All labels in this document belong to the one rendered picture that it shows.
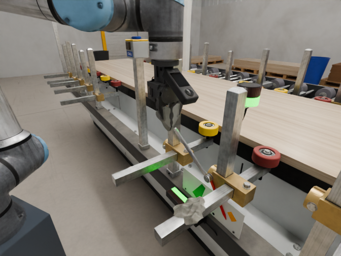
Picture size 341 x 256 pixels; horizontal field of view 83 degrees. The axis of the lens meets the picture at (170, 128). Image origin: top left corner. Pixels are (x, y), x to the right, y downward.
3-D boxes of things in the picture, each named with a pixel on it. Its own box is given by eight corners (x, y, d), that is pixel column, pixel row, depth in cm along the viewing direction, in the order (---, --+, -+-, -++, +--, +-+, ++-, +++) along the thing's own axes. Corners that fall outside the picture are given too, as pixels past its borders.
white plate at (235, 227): (238, 240, 56) (243, 216, 52) (181, 188, 75) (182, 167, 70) (239, 238, 56) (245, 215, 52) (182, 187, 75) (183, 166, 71)
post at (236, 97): (216, 229, 65) (239, 90, 44) (209, 222, 67) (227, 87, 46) (223, 224, 67) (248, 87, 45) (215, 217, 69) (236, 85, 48)
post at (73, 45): (82, 96, 190) (71, 43, 169) (81, 95, 193) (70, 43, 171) (86, 95, 192) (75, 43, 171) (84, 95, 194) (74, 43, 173)
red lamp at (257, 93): (251, 98, 46) (252, 89, 45) (230, 93, 50) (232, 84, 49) (265, 94, 49) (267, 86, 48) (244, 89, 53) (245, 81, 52)
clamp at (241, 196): (242, 208, 51) (245, 194, 49) (206, 180, 61) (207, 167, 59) (254, 198, 54) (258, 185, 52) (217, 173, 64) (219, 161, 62)
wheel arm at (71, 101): (61, 106, 133) (60, 101, 131) (61, 105, 136) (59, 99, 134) (121, 96, 156) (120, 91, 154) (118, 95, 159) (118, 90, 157)
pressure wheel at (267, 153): (264, 191, 60) (273, 161, 55) (242, 177, 66) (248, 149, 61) (277, 180, 65) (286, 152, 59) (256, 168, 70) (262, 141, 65)
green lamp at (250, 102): (249, 108, 47) (250, 99, 46) (229, 102, 51) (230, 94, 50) (263, 103, 50) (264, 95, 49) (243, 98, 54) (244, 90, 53)
